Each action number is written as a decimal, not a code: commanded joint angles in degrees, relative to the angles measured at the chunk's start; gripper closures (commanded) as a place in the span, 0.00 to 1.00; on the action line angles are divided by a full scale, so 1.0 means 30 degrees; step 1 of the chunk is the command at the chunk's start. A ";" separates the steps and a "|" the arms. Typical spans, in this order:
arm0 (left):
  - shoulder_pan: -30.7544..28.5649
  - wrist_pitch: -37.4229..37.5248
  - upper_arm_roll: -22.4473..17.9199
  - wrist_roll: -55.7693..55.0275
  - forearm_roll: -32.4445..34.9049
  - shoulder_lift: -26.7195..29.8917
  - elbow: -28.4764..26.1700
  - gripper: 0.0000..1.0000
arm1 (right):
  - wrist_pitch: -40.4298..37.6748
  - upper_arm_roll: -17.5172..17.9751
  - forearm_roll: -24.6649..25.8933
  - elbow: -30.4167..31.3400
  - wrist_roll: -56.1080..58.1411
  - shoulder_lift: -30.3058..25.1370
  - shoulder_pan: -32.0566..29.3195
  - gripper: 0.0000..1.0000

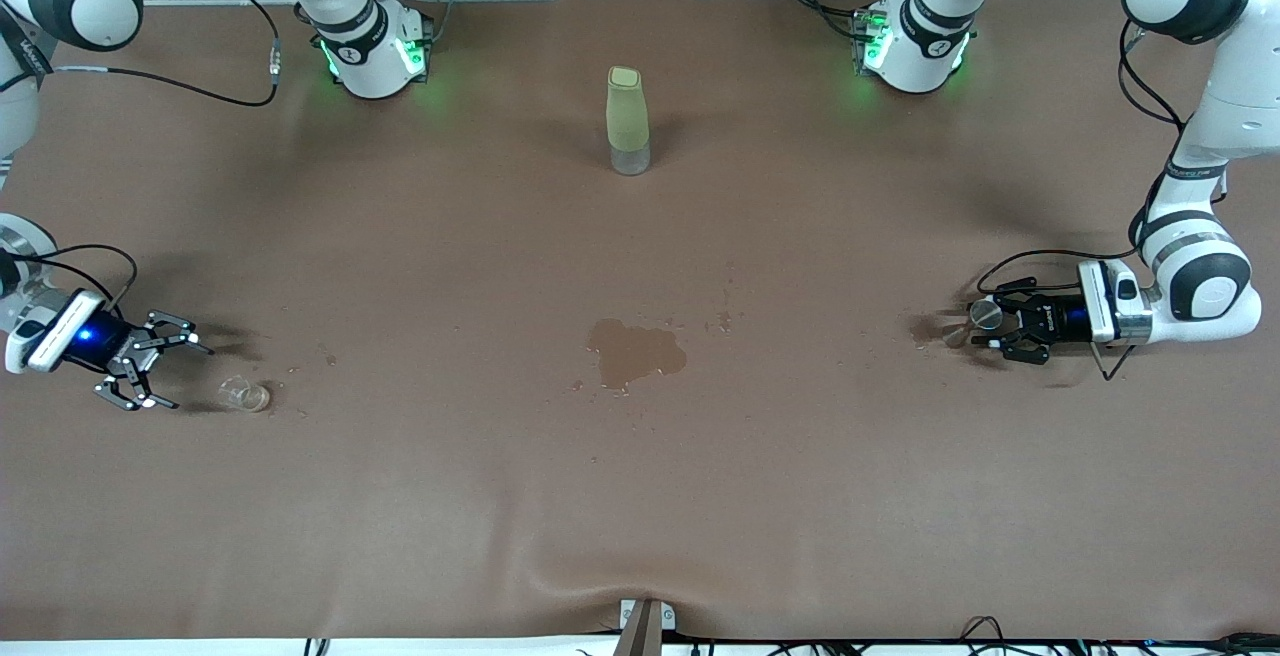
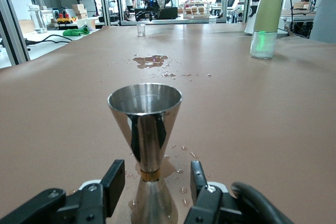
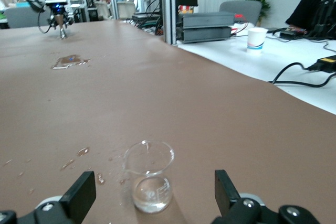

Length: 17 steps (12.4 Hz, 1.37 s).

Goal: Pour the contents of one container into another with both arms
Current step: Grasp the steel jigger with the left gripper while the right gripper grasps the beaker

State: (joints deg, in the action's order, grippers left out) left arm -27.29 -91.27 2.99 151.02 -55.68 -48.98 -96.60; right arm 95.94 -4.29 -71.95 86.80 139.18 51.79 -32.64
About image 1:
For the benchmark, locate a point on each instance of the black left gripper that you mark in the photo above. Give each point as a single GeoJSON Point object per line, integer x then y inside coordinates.
{"type": "Point", "coordinates": [1058, 319]}

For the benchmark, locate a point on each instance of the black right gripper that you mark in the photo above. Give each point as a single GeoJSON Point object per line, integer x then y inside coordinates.
{"type": "Point", "coordinates": [103, 344]}

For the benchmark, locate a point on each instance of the metal double jigger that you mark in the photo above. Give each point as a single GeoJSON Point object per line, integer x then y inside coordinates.
{"type": "Point", "coordinates": [985, 313]}

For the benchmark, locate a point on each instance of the clear glass measuring cup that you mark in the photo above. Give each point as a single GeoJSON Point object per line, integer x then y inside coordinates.
{"type": "Point", "coordinates": [250, 396]}

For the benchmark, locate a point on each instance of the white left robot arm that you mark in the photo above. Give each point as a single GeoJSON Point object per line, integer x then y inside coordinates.
{"type": "Point", "coordinates": [1200, 286]}

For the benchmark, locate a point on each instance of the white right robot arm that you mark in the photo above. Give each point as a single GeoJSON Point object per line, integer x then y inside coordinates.
{"type": "Point", "coordinates": [370, 66]}

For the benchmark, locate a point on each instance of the green sleeved shaker bottle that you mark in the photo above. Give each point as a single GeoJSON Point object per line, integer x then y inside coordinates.
{"type": "Point", "coordinates": [627, 121]}

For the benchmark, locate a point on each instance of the spilled liquid puddle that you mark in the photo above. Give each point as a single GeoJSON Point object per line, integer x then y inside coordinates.
{"type": "Point", "coordinates": [630, 351]}

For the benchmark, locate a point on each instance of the brown table mat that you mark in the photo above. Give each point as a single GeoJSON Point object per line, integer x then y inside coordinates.
{"type": "Point", "coordinates": [640, 496]}

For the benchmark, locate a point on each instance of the aluminium camera post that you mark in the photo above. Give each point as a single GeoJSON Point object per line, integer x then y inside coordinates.
{"type": "Point", "coordinates": [645, 631]}

